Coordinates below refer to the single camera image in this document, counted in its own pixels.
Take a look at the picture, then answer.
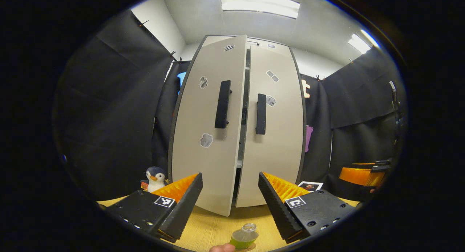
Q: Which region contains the black backdrop cloth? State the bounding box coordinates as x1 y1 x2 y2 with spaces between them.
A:
54 8 407 202

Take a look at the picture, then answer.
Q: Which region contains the grey cabinet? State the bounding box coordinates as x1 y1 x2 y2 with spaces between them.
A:
167 34 307 210

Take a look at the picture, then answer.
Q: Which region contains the penguin plush toy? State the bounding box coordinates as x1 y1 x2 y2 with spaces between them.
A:
140 166 168 194

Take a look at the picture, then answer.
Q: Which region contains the green label plastic bottle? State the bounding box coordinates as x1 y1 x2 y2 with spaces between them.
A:
229 223 259 250

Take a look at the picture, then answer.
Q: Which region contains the large ceiling light panel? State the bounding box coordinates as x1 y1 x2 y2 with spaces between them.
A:
219 0 301 20

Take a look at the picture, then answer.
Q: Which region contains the black right door handle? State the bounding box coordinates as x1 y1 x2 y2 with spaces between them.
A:
255 93 268 135

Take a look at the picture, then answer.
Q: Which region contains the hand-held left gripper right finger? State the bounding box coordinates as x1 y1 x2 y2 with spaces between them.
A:
258 172 355 244

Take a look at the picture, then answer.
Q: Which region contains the small ceiling light panel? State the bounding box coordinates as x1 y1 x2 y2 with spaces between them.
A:
347 28 380 55

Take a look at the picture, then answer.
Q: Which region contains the grey cabinet door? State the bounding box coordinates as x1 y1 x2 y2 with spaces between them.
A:
170 34 248 217
236 45 305 208

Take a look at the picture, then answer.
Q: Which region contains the white photo cover book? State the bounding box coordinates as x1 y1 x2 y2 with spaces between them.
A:
298 181 324 192

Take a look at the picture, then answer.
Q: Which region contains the grey cabinet drawer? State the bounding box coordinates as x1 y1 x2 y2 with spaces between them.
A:
247 37 290 51

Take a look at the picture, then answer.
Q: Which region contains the black left door handle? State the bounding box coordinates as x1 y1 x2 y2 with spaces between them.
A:
214 80 232 129

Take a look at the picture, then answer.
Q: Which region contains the black door handle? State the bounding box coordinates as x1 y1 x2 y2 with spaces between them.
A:
214 80 232 129
255 93 268 135

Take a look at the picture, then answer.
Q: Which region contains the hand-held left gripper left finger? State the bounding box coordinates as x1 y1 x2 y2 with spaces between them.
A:
105 173 203 243

